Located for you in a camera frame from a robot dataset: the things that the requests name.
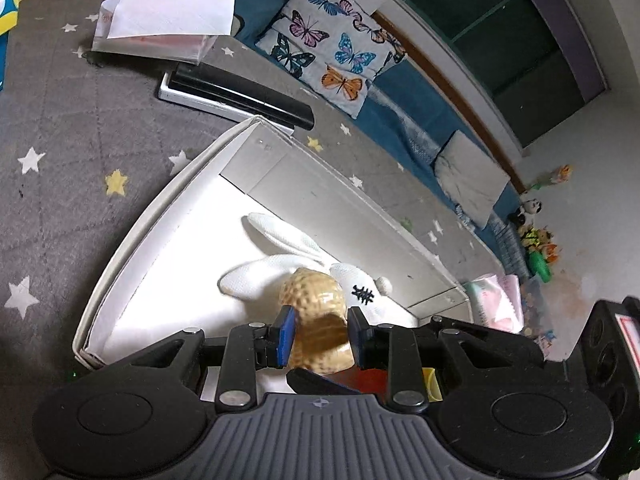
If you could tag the dark window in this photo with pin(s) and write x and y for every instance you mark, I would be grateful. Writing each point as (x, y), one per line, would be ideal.
(500, 35)

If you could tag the white tissue pack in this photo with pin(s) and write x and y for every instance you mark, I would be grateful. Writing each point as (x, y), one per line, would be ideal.
(170, 10)

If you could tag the clear bag of toys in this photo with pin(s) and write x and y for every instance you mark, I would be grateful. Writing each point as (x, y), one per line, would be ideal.
(537, 310)

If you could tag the butterfly print pillow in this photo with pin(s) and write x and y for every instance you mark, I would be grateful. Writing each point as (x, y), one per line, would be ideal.
(330, 45)

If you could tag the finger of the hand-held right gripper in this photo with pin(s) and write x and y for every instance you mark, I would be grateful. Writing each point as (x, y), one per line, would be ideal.
(310, 380)

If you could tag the grey pillow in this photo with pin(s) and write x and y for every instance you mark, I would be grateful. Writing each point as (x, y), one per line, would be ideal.
(470, 175)

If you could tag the red round toy figure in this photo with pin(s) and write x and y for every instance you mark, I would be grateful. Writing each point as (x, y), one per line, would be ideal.
(372, 377)

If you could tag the grey cardboard box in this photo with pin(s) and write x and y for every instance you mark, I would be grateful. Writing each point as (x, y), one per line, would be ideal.
(165, 270)

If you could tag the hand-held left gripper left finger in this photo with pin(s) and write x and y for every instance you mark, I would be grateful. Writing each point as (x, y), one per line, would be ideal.
(285, 334)

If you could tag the blue box with yellow dots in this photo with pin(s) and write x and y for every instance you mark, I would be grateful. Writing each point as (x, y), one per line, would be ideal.
(6, 15)

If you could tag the blue sofa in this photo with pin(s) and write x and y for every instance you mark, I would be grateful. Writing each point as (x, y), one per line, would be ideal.
(400, 115)

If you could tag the grey star tablecloth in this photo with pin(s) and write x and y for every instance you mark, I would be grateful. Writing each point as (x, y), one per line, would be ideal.
(75, 110)

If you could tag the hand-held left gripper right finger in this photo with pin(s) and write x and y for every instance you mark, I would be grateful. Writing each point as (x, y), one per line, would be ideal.
(356, 335)

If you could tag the beige peanut toy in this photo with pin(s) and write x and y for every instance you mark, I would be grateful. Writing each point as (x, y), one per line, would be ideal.
(315, 295)

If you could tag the black and white flat box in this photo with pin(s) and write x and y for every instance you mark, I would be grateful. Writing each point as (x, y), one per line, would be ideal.
(235, 92)

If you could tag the pile of small toys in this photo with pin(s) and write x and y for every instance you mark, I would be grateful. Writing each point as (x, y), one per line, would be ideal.
(537, 240)

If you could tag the white plush rabbit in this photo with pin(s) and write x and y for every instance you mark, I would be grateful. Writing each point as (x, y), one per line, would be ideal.
(280, 242)

